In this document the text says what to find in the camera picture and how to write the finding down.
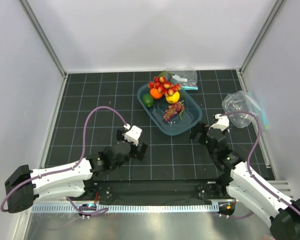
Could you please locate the slotted white cable duct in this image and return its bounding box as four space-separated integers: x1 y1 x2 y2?
31 203 219 214

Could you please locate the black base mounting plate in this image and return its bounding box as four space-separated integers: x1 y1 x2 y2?
80 179 233 206

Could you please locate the clear zip top bag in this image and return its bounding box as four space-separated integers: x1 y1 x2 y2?
221 90 269 130

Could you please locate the purple grape bunch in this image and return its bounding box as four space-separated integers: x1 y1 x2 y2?
163 100 185 122

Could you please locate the orange fruit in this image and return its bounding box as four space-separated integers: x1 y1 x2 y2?
149 88 163 100

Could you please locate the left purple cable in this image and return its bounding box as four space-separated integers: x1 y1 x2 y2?
0 106 132 217

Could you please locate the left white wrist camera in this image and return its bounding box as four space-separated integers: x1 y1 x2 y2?
122 123 142 146

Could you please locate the black grid mat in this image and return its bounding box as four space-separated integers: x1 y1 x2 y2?
41 69 276 181

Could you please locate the red cherry fruit cluster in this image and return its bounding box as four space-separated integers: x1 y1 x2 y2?
147 76 182 97

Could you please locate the teal plastic tray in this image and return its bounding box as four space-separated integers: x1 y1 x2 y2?
136 84 203 136

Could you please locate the yellow lemon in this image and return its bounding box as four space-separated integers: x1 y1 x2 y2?
165 91 180 104

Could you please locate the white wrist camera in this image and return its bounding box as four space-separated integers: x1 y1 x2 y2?
122 123 142 146
209 114 230 132

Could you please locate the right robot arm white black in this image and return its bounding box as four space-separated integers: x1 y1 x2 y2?
190 122 300 240

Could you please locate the green leaf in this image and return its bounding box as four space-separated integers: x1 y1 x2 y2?
158 70 174 78

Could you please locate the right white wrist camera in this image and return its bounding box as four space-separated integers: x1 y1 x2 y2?
209 114 230 132

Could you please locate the green lime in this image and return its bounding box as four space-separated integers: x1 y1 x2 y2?
141 93 154 108

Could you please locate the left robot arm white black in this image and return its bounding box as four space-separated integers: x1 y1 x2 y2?
0 125 148 214

